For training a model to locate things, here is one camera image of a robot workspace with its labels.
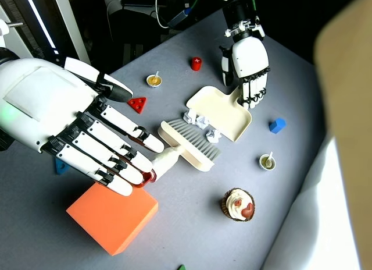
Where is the blue hexagonal block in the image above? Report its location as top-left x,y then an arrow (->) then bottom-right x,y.
269,118 -> 287,134

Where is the cream plastic dustpan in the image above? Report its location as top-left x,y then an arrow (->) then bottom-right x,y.
185,86 -> 253,143

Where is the white backdrop cloth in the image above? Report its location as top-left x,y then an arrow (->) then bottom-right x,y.
260,134 -> 364,270

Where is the red triangle block with holes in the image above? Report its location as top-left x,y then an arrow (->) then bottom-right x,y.
127,97 -> 148,115

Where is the orange foam block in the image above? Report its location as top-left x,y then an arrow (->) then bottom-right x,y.
66,181 -> 159,257

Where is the grey adapter with blue plug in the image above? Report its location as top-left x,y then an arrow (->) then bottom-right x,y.
166,7 -> 194,29

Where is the white paper ball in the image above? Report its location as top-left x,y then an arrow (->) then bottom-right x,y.
195,115 -> 210,130
183,108 -> 199,125
205,129 -> 223,144

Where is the toy bowl with greenish soup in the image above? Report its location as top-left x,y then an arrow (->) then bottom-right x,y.
259,151 -> 277,172

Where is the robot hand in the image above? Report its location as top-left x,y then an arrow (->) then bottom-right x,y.
0,56 -> 165,197
219,35 -> 271,109

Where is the grey tablecloth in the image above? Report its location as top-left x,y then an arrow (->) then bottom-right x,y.
0,8 -> 332,270

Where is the red cylinder with white cross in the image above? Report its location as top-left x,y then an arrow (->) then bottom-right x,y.
190,56 -> 203,72

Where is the toy cupcake with cream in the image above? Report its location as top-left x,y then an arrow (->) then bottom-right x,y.
220,187 -> 256,222

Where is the blurry tan panel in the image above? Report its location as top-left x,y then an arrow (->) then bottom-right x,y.
314,0 -> 372,270

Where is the white door post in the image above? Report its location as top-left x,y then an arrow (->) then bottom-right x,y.
52,0 -> 91,66

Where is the blue triangle block with holes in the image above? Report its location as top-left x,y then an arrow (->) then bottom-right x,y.
54,157 -> 72,176

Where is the toy bowl with yellow food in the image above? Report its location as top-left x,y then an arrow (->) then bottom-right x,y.
145,70 -> 163,89

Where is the white cable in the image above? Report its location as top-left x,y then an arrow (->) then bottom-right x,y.
154,0 -> 170,30

